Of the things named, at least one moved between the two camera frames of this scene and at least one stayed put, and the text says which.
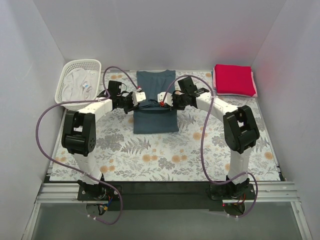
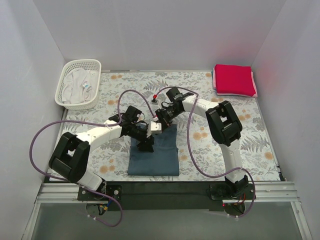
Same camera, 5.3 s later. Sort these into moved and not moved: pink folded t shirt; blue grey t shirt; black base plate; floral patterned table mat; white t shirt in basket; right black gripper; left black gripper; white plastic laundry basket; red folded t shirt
Moved: right black gripper; left black gripper; blue grey t shirt
Not moved: pink folded t shirt; black base plate; floral patterned table mat; white t shirt in basket; red folded t shirt; white plastic laundry basket
